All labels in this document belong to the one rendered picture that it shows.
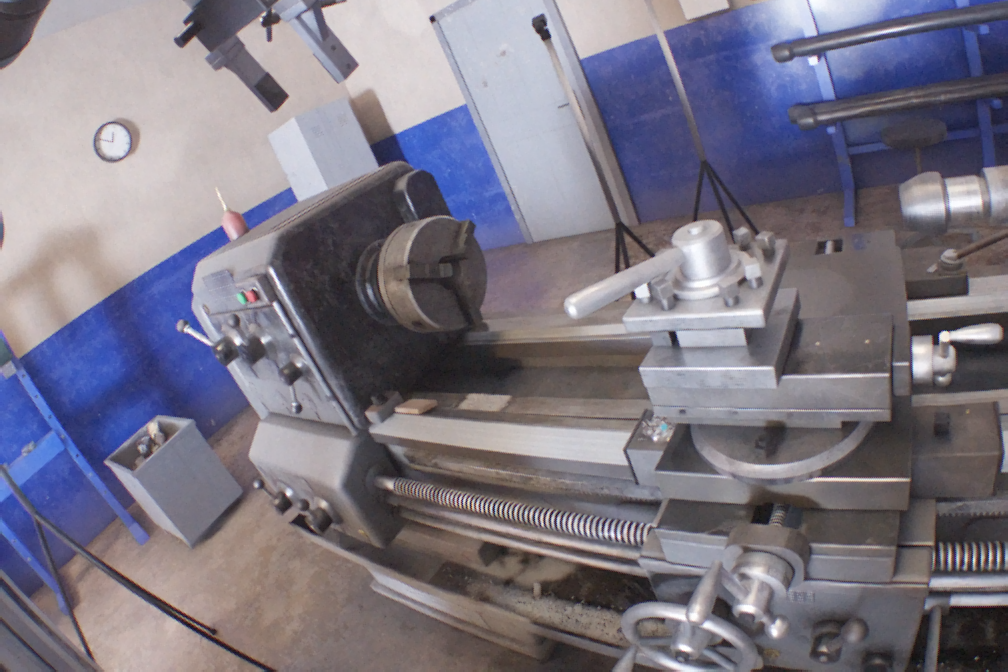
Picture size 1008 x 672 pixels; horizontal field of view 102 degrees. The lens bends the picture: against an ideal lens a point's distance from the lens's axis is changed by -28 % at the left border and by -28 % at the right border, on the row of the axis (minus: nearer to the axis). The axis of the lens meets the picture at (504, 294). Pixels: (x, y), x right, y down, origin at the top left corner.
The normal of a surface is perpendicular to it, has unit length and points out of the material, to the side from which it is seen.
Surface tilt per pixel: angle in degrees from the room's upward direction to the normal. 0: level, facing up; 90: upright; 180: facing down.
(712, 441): 0
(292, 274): 90
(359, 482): 90
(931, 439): 0
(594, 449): 36
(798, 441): 0
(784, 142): 90
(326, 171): 90
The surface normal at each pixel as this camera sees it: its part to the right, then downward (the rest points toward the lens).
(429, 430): -0.62, -0.40
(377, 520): 0.76, -0.08
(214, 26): -0.38, 0.81
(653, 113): -0.52, 0.51
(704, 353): -0.39, -0.86
